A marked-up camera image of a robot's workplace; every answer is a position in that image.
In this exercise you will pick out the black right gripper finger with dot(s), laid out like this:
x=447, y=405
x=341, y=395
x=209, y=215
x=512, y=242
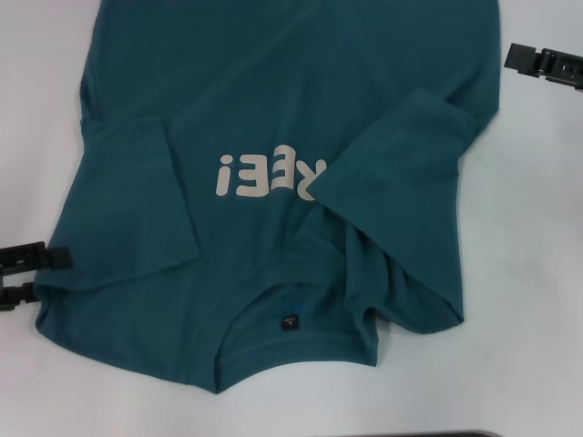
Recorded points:
x=521, y=57

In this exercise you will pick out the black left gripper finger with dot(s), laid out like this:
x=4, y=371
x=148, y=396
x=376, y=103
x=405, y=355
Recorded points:
x=59, y=258
x=20, y=295

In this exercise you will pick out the teal t-shirt with beige print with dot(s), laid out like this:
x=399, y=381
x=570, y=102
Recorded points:
x=273, y=91

